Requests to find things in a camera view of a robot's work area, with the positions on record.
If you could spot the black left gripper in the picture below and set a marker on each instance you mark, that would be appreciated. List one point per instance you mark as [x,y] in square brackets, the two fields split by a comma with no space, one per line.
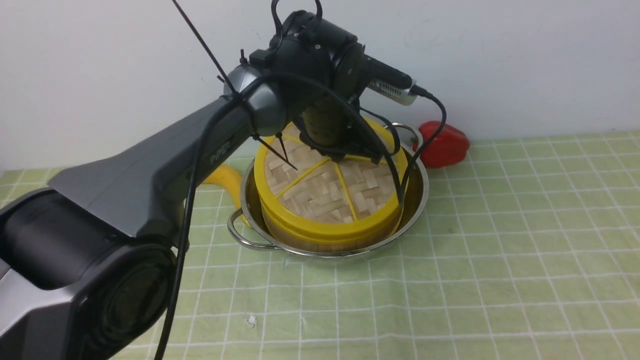
[336,130]

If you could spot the yellow rimmed woven steamer lid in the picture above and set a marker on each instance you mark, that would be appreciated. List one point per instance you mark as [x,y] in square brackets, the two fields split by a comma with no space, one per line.
[310,176]

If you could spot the yellow rimmed bamboo steamer basket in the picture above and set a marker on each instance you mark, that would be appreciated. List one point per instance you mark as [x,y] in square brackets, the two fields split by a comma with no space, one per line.
[337,226]

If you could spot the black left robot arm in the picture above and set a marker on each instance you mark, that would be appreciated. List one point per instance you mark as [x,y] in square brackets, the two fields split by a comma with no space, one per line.
[90,262]

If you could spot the stainless steel pot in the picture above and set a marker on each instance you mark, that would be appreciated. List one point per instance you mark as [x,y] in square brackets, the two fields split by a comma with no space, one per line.
[248,228]

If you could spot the yellow banana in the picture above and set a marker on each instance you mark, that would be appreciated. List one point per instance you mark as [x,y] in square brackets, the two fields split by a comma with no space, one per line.
[229,179]

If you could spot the red bell pepper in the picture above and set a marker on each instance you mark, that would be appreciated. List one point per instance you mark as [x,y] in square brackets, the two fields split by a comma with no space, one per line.
[449,147]

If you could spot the small white crumb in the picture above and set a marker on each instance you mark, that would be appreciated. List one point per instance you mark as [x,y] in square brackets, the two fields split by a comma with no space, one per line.
[251,322]

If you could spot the green checkered tablecloth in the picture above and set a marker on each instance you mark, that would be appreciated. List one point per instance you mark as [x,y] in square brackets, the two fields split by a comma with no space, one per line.
[527,250]

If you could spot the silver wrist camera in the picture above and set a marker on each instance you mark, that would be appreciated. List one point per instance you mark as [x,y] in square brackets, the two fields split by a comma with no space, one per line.
[393,83]

